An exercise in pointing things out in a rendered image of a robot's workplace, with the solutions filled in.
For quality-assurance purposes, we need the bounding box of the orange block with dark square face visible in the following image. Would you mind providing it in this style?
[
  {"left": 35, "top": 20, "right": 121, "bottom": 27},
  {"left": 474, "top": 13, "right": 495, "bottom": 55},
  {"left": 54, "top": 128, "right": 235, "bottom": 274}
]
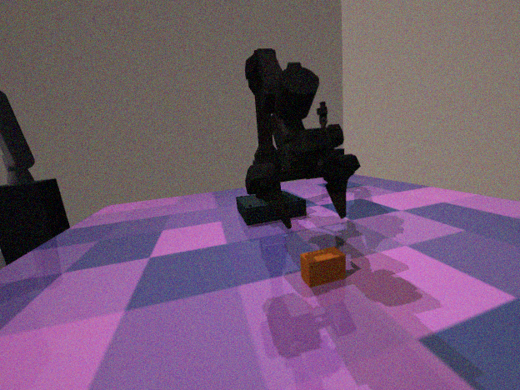
[{"left": 300, "top": 247, "right": 346, "bottom": 288}]

